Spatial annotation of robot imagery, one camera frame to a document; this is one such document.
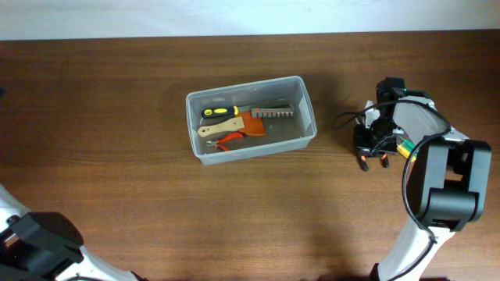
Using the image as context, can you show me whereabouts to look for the metal file yellow-black handle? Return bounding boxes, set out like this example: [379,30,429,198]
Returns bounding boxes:
[202,105,252,119]

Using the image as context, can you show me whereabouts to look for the orange scraper wooden handle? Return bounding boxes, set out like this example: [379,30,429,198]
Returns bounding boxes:
[198,112,266,137]

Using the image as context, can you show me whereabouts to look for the orange bit holder strip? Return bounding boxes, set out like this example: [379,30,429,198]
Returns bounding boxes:
[251,105,295,118]

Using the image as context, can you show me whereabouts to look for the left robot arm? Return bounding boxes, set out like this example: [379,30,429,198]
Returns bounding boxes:
[1,187,143,281]

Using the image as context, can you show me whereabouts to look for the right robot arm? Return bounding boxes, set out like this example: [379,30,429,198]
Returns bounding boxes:
[353,77,492,280]

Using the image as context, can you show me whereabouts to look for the right black cable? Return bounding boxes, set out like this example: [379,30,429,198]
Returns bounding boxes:
[331,98,452,281]

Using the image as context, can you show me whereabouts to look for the orange-black needle-nose pliers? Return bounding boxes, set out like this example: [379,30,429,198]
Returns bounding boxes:
[356,154,390,172]

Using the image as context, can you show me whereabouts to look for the clear plastic container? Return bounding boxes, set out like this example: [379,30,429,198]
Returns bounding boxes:
[186,76,317,165]

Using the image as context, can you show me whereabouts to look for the screwdriver set clear case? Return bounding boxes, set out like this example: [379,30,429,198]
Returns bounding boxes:
[396,135,415,158]

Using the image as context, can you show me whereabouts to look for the small red cutting pliers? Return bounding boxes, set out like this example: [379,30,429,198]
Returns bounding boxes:
[205,132,245,151]

